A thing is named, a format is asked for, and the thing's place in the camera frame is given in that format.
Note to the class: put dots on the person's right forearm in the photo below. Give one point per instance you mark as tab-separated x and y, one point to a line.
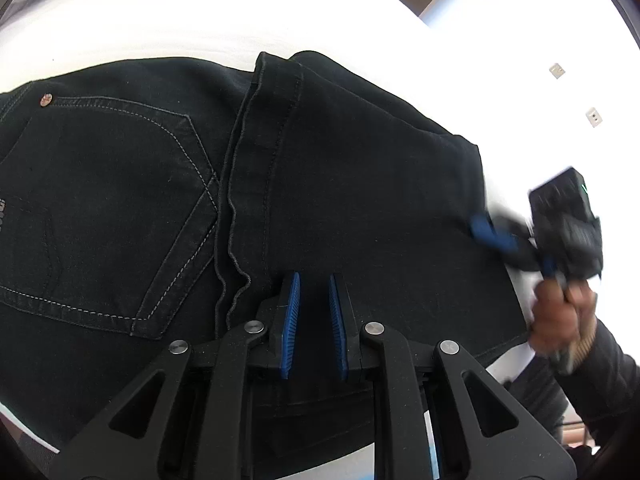
612	375

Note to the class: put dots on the black denim pants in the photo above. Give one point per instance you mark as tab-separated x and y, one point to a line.
350	160

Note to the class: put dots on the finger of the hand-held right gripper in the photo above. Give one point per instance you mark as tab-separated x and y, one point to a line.
492	234
549	266

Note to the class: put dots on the white wall socket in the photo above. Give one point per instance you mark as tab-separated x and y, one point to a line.
593	116

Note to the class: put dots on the person's right hand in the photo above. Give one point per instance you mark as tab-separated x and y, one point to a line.
550	317

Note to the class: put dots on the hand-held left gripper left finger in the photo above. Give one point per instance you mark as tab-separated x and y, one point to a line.
290	320

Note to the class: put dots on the tan wall switch plate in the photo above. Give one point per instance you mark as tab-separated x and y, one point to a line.
556	70

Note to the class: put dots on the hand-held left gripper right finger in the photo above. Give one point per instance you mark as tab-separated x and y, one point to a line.
337	325

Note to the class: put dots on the bed with white sheet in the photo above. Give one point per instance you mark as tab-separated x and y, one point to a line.
200	20

